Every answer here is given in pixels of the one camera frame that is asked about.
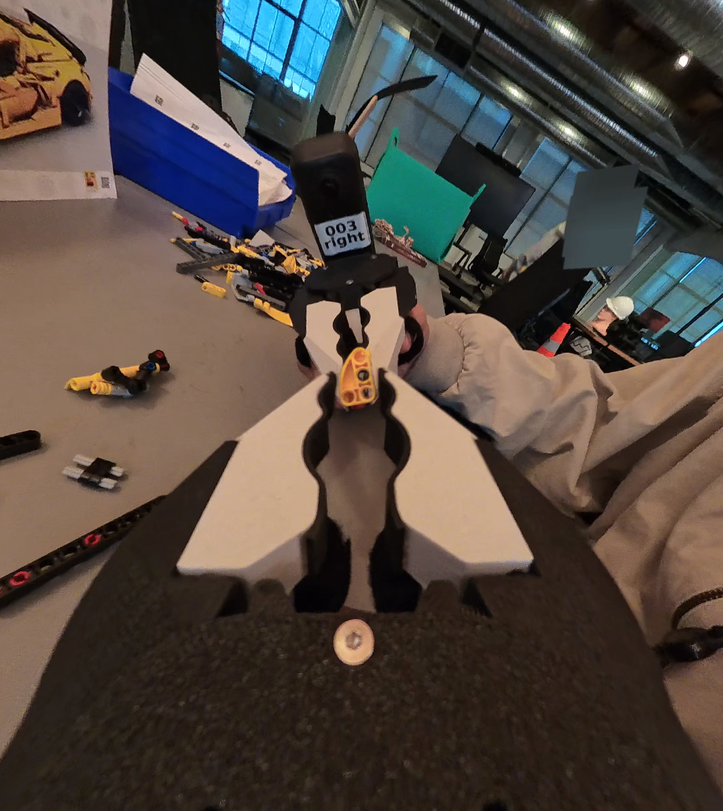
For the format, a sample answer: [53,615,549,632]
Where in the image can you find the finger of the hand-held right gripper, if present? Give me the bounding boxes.
[360,287,409,379]
[304,303,355,381]

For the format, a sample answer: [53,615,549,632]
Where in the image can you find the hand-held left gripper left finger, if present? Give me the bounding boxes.
[174,373,339,590]

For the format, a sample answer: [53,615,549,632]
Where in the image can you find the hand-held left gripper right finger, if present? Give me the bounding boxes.
[377,369,535,590]

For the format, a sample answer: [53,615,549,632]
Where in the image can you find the small yellow toy brick piece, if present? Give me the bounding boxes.
[338,346,380,409]

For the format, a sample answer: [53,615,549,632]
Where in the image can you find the yellow black toy brick assembly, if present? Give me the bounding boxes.
[64,348,171,400]

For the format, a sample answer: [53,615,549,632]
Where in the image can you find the person's right forearm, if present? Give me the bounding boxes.
[402,310,723,533]

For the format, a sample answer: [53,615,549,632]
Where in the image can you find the black head desk lamp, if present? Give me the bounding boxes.
[344,75,440,137]

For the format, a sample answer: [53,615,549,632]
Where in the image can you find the small brown model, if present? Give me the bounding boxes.
[371,218,429,267]

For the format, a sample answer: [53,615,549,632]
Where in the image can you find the pile of yellow black bricks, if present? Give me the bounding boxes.
[170,211,324,327]

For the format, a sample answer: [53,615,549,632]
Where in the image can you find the green felt bin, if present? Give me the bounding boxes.
[364,127,486,264]

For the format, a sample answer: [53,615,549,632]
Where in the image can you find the white paper sheets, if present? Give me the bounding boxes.
[130,54,293,207]

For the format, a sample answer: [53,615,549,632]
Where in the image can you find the black monitor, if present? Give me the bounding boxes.
[434,135,536,237]

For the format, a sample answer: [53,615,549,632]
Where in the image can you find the blue plastic bin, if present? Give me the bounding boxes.
[108,66,296,238]

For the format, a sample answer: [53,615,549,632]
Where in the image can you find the black grey connector piece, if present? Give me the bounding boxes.
[62,453,127,490]

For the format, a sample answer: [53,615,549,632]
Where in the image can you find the orange traffic cone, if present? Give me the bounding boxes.
[538,322,570,359]

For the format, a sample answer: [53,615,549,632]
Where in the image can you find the black panel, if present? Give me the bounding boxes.
[127,0,223,115]

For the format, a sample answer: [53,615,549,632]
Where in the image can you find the group of black pinned beams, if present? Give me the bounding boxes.
[0,430,167,614]

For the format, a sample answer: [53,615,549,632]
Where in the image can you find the person's beige jacket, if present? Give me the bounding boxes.
[580,444,723,811]

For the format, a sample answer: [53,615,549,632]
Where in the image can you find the toy car instruction booklet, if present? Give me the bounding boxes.
[0,0,118,204]

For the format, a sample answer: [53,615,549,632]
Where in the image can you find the silver ventilation duct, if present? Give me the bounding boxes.
[400,0,723,191]

